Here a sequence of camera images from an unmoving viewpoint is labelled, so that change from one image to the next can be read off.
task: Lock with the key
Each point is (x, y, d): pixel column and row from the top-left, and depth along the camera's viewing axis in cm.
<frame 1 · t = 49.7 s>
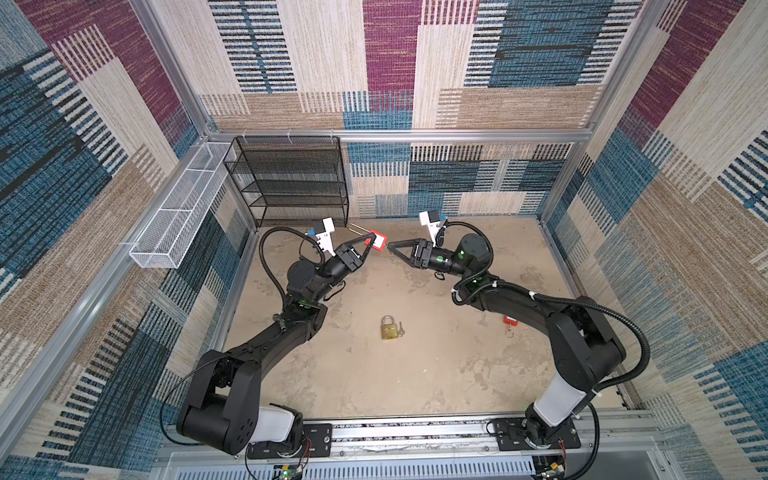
left hand: (377, 235, 70), fingers closed
right hand: (388, 252, 73), fingers open
red padlock with white label: (380, 241, 73), point 34 cm above the table
brass padlock: (389, 331, 93), on the table
small silver key: (401, 331, 93), on the table

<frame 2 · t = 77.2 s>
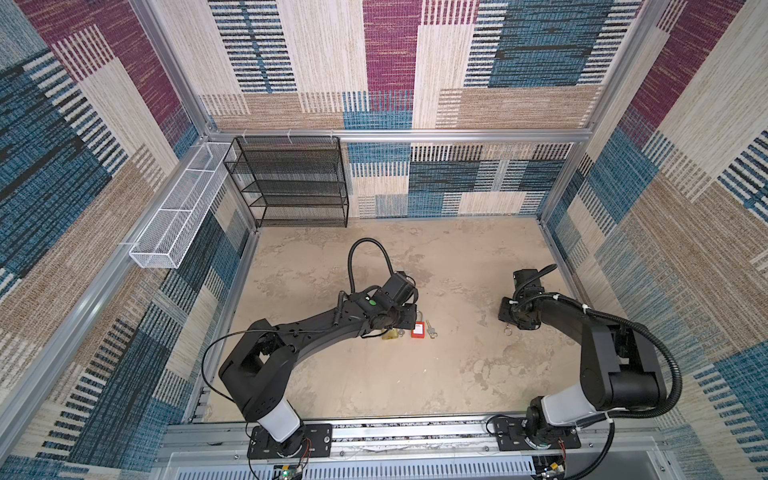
left hand: (412, 313, 85), fingers open
right hand: (507, 318, 93), fingers open
red padlock with white label: (420, 327, 93), point 2 cm above the table
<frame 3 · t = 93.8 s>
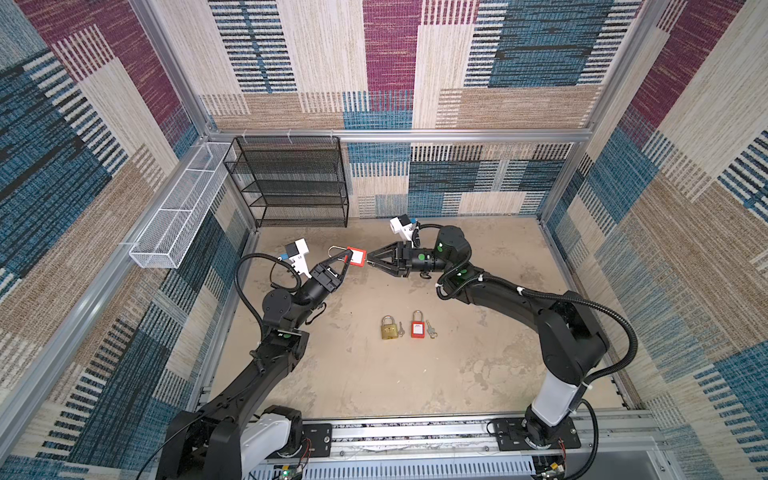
left hand: (354, 252, 67), fingers closed
right hand: (368, 266, 71), fingers open
small red padlock with key: (358, 257, 70), point 33 cm above the table
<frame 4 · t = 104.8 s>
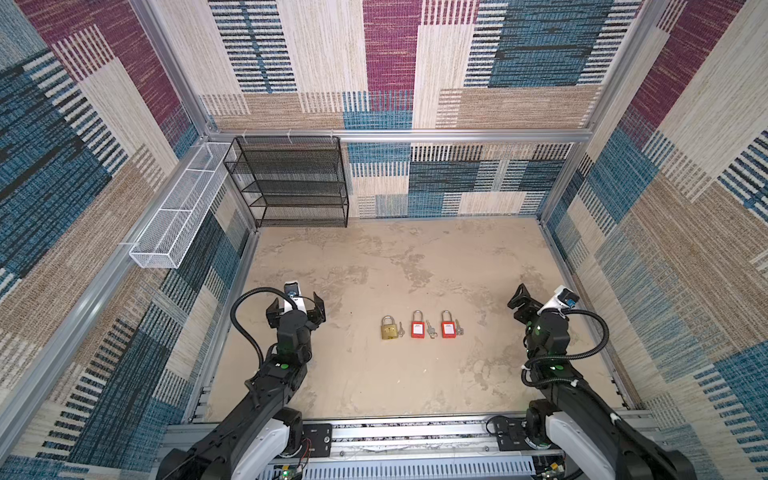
left hand: (295, 293, 82), fingers open
right hand: (532, 296, 84), fingers open
small red padlock with key: (448, 326, 93), point 2 cm above the table
